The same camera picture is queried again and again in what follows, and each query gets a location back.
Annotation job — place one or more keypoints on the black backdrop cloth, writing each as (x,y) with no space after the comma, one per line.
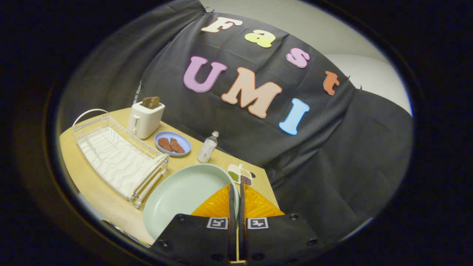
(314,166)

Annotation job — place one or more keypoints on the brown toast slice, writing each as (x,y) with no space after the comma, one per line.
(147,102)
(155,101)

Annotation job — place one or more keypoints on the small blue plate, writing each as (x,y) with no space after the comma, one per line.
(183,141)

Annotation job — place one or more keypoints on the white toaster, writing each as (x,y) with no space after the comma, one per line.
(145,122)

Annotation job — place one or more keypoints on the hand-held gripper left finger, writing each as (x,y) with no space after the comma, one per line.
(232,207)

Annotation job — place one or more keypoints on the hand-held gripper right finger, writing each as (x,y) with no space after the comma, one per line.
(242,207)

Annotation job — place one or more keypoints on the light green plate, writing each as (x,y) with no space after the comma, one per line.
(181,195)

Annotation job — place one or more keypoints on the clear plastic bottle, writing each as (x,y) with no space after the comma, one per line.
(207,149)

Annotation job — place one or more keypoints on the small white basket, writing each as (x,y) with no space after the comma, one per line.
(240,176)

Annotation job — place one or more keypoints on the brown meat piece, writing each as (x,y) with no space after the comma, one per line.
(164,144)
(177,146)

